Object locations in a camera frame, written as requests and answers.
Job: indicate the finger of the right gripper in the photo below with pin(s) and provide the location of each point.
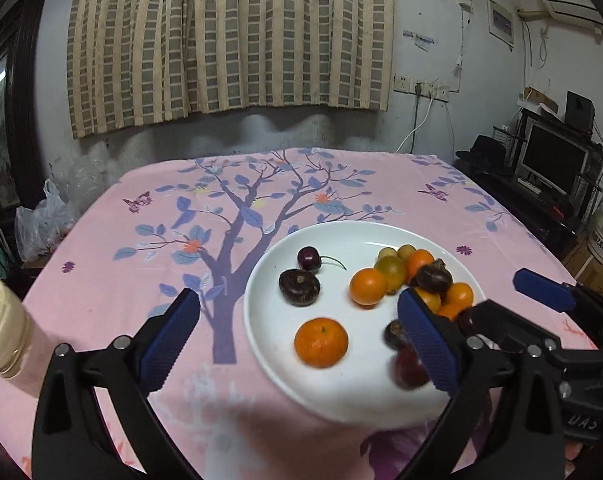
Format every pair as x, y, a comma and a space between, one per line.
544, 289
506, 329

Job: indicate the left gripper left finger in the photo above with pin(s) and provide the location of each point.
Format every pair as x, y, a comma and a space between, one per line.
71, 439

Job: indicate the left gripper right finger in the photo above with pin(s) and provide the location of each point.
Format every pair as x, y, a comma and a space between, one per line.
525, 440

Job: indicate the large front tangerine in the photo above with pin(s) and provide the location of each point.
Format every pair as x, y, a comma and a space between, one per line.
321, 343

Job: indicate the dark cherry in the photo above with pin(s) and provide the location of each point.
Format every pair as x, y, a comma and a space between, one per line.
311, 260

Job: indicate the small dark mangosteen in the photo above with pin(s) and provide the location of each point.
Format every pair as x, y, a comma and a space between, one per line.
300, 287

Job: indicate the large dark plum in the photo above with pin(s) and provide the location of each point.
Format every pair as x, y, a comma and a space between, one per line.
408, 371

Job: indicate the yellow orange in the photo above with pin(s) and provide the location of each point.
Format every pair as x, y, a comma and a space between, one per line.
460, 294
393, 269

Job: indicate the dark passion fruit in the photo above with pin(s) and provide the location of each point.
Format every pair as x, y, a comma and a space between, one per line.
433, 277

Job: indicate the right orange tangerine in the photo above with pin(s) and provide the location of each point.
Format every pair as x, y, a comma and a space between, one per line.
414, 263

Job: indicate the cream lidded drink cup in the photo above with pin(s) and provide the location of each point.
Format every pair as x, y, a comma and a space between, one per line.
16, 329

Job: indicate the middle small orange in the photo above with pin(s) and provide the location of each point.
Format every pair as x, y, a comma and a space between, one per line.
367, 287

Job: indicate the computer monitor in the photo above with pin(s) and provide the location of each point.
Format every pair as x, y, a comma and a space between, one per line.
552, 157

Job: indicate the black hat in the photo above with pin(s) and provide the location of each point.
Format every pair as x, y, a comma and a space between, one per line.
485, 153

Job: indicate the white oval plate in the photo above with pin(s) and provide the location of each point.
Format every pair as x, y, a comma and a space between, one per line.
358, 390

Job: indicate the black speaker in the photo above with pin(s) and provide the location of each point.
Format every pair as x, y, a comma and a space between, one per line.
579, 113

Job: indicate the pink deer tablecloth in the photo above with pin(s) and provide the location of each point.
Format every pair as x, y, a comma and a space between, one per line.
203, 224

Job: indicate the clear plastic bag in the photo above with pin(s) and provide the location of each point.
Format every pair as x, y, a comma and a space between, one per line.
39, 231

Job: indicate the white air conditioner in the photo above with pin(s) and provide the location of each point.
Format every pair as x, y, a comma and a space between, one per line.
582, 13

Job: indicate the striped beige curtain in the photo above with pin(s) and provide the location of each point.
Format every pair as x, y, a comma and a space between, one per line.
133, 63

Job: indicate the wall power strip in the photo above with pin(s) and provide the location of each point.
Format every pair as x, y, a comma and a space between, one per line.
433, 90

